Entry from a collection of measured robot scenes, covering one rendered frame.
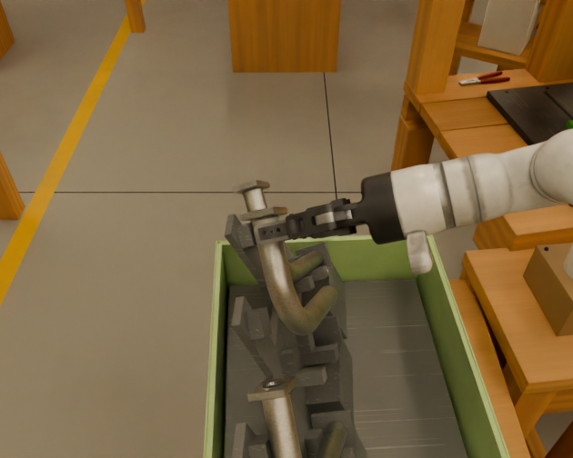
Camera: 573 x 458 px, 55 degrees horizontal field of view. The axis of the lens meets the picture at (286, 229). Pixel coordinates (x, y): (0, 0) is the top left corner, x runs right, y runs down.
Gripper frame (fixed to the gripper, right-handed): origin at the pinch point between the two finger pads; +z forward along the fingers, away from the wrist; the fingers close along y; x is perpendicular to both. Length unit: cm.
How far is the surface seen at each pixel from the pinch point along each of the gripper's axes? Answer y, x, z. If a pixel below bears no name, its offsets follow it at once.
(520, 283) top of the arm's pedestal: -60, 18, -30
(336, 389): -23.9, 24.7, 2.7
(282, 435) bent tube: 6.7, 20.7, 1.6
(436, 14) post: -88, -51, -27
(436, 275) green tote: -43.8, 11.8, -14.9
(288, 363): -14.3, 17.9, 6.5
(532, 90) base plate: -110, -30, -50
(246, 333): -3.9, 11.4, 7.6
